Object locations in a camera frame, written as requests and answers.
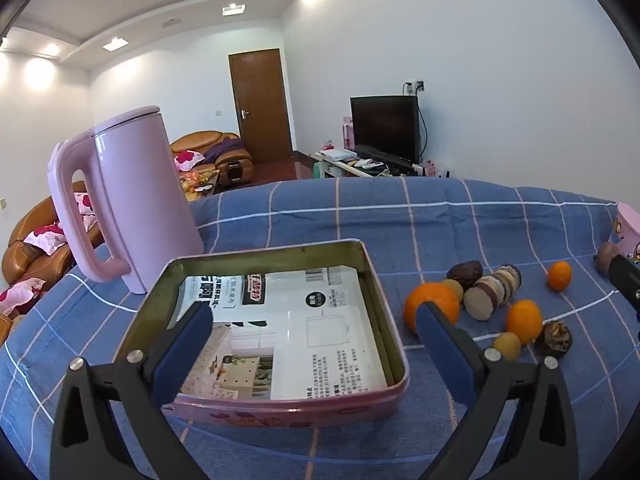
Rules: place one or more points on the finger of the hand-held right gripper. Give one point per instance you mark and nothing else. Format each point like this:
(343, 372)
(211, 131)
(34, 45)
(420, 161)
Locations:
(625, 277)

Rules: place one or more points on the blue checked blanket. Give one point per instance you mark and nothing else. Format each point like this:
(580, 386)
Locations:
(350, 220)

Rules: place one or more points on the large orange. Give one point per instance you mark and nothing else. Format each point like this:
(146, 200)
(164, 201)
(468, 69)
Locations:
(435, 292)

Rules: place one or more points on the white television stand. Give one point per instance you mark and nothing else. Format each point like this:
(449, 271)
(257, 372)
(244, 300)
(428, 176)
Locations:
(345, 166)

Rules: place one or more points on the small orange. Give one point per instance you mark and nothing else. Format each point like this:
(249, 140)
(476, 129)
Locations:
(559, 276)

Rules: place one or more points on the pink electric kettle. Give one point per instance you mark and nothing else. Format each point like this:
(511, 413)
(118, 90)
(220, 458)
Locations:
(145, 185)

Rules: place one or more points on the black television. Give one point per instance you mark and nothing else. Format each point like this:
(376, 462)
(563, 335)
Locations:
(385, 127)

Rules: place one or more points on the brown leather armchair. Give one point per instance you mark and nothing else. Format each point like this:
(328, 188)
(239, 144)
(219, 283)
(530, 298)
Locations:
(235, 165)

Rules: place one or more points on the dark brown water chestnut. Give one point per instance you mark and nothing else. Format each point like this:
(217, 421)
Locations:
(553, 338)

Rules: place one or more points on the printed paper leaflet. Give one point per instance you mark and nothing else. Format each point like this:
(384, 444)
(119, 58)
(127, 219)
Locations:
(310, 330)

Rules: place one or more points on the small yellow fruit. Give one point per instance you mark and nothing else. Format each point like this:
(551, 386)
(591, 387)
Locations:
(506, 345)
(454, 287)

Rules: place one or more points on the pink tin box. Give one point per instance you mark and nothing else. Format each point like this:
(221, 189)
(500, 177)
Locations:
(280, 410)

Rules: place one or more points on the brown wooden door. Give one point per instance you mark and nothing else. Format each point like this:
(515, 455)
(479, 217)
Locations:
(260, 110)

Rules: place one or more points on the small pink items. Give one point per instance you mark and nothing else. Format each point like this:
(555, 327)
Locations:
(436, 168)

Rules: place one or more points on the pink floral cushion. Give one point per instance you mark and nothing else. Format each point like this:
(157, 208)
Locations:
(85, 207)
(187, 161)
(45, 237)
(17, 296)

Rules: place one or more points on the white wall socket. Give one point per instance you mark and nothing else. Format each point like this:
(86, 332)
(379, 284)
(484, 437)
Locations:
(414, 86)

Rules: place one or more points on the flat white box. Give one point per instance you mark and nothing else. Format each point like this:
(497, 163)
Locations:
(340, 154)

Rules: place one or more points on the square ceiling light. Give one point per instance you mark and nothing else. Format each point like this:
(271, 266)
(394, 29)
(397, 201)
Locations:
(114, 44)
(233, 9)

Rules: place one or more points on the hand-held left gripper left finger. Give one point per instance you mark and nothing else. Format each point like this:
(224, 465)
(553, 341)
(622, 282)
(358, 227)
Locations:
(182, 350)

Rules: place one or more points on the pink printed cup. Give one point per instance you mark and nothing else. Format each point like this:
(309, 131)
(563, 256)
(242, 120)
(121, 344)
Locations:
(625, 232)

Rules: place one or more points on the pink gift bag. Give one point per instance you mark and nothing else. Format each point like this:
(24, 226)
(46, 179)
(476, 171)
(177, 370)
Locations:
(347, 132)

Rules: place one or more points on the purple cloth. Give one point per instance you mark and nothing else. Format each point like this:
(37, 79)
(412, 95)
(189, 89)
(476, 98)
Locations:
(222, 151)

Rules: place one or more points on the coffee table with fruit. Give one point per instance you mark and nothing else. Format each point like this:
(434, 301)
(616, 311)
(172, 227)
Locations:
(200, 187)

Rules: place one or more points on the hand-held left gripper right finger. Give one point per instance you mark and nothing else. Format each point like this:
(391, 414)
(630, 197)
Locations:
(445, 355)

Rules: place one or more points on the medium orange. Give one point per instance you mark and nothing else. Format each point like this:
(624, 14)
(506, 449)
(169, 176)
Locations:
(524, 320)

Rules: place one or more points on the brown leather sofa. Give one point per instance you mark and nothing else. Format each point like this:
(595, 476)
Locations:
(20, 260)

